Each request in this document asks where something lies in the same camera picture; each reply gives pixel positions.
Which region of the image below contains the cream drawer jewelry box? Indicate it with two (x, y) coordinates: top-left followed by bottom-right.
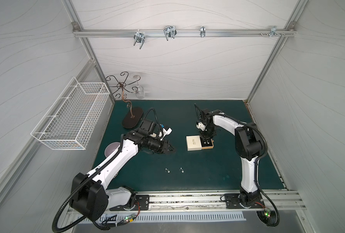
(186, 136), (214, 151)

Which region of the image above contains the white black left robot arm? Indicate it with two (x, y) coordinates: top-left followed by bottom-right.
(52, 120), (174, 233)

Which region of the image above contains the metal clamp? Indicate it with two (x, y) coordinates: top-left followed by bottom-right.
(133, 32), (145, 50)
(163, 26), (177, 41)
(200, 26), (206, 38)
(259, 26), (285, 38)

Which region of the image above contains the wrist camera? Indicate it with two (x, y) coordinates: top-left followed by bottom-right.
(158, 124), (172, 140)
(196, 122), (206, 131)

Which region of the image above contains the black metal jewelry stand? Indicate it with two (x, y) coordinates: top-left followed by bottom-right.
(105, 71), (144, 129)

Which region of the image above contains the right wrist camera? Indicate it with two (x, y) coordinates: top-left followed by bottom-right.
(196, 122), (206, 131)

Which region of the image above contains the white wire basket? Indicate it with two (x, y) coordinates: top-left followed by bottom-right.
(30, 77), (110, 150)

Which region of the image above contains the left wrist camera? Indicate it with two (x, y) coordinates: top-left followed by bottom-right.
(158, 124), (172, 140)

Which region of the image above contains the green table mat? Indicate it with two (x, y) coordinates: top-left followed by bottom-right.
(85, 99), (286, 193)

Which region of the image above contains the aluminium crossbar rail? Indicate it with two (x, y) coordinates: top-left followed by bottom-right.
(73, 28), (297, 38)

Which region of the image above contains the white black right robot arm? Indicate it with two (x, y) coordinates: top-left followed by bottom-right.
(195, 105), (280, 227)

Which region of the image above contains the clear glass cup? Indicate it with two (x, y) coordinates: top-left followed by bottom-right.
(133, 75), (145, 100)

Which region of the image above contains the aluminium front rail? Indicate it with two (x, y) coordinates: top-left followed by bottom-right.
(137, 189), (307, 213)

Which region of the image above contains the white vented cable duct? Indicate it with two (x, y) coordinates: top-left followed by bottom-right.
(74, 212), (247, 224)

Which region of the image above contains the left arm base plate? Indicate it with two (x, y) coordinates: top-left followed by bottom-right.
(109, 194), (150, 211)

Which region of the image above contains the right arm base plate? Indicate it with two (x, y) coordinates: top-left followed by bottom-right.
(220, 193), (265, 209)

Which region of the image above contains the purple plate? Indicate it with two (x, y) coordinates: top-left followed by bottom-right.
(104, 142), (120, 158)

